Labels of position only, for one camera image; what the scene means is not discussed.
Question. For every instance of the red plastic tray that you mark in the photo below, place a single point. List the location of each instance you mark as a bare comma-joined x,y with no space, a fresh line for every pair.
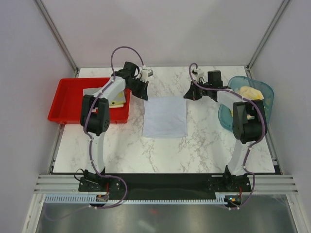
67,103

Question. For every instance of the aluminium frame post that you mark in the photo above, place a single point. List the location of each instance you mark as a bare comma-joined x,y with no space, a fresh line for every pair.
272,25
56,34

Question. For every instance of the yellow green patterned towel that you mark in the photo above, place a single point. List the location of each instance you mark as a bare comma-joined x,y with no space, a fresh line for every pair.
118,101

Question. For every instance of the grey towel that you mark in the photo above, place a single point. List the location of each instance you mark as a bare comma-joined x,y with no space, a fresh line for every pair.
91,91

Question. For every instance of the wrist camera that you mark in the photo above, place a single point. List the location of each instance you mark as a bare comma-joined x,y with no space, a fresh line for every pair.
199,75
146,73

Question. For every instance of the teal plastic basket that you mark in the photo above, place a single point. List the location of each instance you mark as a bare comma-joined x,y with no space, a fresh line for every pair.
224,114

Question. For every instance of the light blue towel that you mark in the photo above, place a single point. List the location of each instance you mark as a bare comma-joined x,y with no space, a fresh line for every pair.
165,117

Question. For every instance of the white slotted cable duct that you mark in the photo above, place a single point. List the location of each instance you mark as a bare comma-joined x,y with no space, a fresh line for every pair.
105,199

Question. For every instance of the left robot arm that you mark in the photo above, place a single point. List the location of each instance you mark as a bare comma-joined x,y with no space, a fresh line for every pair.
95,120

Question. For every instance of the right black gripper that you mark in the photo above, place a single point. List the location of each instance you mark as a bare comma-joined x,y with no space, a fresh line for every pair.
192,94

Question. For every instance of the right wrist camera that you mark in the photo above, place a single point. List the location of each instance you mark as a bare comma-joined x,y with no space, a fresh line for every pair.
199,75

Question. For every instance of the left aluminium frame post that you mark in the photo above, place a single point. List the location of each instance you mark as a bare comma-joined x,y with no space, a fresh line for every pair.
56,34

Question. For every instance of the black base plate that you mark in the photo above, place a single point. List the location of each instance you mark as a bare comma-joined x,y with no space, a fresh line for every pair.
167,186

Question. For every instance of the right aluminium frame post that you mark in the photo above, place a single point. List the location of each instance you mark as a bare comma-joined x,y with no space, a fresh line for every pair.
272,25

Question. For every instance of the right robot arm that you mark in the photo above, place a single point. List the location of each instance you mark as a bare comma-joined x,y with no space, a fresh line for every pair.
249,124

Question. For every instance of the yellow towel in basket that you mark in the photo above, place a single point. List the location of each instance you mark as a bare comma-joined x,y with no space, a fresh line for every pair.
249,93

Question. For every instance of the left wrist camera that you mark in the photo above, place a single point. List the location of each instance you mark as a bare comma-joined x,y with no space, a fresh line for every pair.
146,73

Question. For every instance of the aluminium rail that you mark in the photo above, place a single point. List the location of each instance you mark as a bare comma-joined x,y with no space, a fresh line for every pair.
56,184

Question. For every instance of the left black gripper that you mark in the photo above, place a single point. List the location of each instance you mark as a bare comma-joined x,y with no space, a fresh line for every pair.
142,93

